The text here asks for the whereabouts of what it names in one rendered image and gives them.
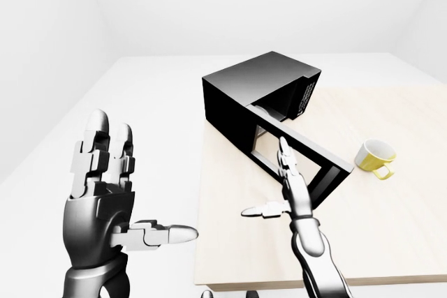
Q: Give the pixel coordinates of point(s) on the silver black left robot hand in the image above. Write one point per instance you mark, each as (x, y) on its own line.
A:
(82, 221)

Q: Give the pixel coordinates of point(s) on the black microwave door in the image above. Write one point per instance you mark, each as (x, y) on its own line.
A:
(300, 151)

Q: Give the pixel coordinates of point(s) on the small dark rounded shape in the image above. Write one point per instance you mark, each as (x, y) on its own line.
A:
(206, 294)
(251, 295)

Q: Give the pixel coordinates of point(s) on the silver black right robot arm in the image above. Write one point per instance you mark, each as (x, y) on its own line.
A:
(319, 259)

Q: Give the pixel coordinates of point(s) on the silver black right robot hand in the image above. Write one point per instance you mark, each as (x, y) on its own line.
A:
(298, 190)

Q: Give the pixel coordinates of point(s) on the yellow white mug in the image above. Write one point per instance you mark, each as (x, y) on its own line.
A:
(373, 156)

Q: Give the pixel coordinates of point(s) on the black microwave body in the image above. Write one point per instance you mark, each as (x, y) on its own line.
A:
(251, 95)

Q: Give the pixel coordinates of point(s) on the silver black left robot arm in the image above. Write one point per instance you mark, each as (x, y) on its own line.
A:
(94, 282)

